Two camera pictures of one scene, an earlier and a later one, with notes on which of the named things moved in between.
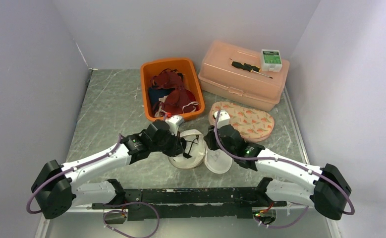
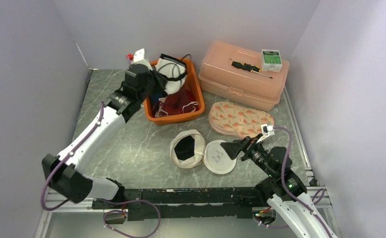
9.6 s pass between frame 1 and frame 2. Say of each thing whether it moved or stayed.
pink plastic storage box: stayed
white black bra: moved
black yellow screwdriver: stayed
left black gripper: moved
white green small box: stayed
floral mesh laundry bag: stayed
